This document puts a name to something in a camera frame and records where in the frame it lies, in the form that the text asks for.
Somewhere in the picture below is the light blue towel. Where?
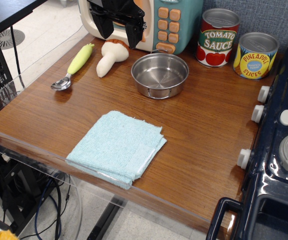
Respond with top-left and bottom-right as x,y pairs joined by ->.
66,111 -> 167,190

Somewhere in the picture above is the black cable under table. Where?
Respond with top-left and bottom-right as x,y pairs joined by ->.
18,174 -> 72,240

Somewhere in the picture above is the tomato sauce can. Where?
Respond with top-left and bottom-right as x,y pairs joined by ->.
196,8 -> 241,67

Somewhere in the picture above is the plush mushroom toy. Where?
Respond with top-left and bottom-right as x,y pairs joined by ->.
96,39 -> 130,78

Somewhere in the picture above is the spoon with green handle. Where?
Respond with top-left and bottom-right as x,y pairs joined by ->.
50,43 -> 94,91

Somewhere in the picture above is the black desk at left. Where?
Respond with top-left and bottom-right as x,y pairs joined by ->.
0,0 -> 46,32

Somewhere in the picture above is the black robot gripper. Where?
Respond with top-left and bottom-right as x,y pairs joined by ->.
88,0 -> 145,49

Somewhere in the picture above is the white stove knob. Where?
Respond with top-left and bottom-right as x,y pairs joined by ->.
257,85 -> 270,103
237,149 -> 252,170
251,105 -> 265,124

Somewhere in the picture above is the white stove knob bottom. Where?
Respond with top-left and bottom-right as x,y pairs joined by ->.
237,149 -> 252,170

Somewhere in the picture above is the black table leg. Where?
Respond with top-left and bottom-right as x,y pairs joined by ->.
87,203 -> 120,240

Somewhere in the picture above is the white stove knob middle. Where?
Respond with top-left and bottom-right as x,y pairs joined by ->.
251,105 -> 265,124

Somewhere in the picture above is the stainless steel pot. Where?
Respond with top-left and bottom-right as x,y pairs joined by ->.
131,53 -> 189,100

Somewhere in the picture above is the round floor drain grate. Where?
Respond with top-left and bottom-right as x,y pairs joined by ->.
0,29 -> 25,50

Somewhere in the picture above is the toy microwave oven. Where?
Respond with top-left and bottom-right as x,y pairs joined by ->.
78,0 -> 204,55

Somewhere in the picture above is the dark blue toy stove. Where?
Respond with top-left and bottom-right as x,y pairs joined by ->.
207,48 -> 288,240

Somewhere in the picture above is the white stove knob top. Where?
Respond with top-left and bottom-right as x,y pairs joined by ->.
257,85 -> 270,103

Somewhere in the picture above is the pineapple slices can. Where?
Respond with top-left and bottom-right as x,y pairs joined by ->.
233,32 -> 280,80

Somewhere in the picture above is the clear acrylic table guard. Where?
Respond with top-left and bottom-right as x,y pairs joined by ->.
0,34 -> 212,229

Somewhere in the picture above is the blue cable under table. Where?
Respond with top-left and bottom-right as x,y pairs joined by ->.
34,178 -> 62,240

